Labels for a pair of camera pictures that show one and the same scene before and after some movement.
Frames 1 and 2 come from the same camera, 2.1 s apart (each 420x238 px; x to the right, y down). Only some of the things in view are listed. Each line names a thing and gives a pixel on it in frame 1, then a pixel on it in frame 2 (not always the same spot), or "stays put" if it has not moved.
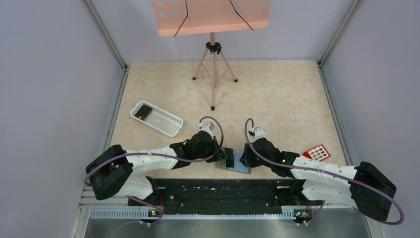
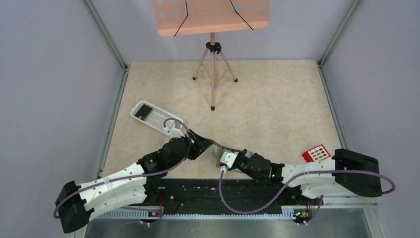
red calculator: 318,153 stays put
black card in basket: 143,112 stays put
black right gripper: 248,155 -> 243,157
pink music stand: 183,17 stays put
